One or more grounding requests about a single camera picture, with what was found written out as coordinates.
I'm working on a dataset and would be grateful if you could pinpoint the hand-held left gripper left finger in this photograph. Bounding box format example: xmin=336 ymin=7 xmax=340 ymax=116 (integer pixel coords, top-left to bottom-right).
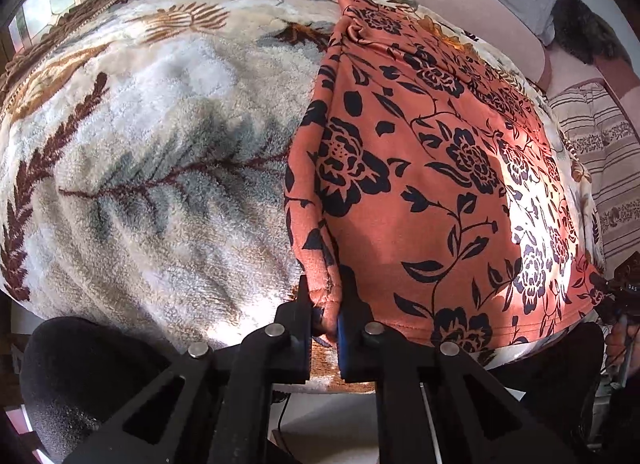
xmin=62 ymin=275 xmax=314 ymax=464

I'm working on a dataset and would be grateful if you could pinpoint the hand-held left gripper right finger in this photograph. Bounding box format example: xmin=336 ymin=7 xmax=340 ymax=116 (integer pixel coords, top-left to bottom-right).
xmin=337 ymin=274 xmax=581 ymax=464

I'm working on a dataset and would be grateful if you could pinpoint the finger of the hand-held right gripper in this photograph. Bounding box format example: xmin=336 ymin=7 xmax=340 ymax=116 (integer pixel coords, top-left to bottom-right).
xmin=592 ymin=278 xmax=625 ymax=325

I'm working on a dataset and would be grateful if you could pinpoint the orange floral print garment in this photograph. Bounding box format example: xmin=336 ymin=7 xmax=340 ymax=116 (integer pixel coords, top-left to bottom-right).
xmin=284 ymin=0 xmax=608 ymax=352

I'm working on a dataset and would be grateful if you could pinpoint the person's right hand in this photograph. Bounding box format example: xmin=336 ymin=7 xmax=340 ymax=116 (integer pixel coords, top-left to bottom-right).
xmin=605 ymin=316 xmax=640 ymax=387

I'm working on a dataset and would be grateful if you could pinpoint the striped beige cushion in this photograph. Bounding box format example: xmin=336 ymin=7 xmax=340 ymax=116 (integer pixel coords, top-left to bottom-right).
xmin=547 ymin=81 xmax=640 ymax=269

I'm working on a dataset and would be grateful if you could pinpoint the dark furry cloth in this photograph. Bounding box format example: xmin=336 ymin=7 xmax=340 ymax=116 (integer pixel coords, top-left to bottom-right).
xmin=552 ymin=0 xmax=621 ymax=64

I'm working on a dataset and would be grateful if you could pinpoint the leaf print fleece blanket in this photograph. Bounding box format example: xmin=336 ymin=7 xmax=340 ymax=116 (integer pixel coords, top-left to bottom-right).
xmin=0 ymin=0 xmax=608 ymax=395

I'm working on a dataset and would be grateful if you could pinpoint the pink upholstered headboard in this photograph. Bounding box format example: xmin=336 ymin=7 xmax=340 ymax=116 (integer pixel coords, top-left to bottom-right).
xmin=390 ymin=0 xmax=626 ymax=94

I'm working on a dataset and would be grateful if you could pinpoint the brown quilted blanket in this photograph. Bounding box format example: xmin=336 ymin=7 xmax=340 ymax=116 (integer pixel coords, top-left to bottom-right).
xmin=0 ymin=0 xmax=131 ymax=109

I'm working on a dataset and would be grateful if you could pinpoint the black cable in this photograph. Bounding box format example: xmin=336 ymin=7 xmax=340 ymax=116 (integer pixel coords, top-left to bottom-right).
xmin=274 ymin=391 xmax=296 ymax=450

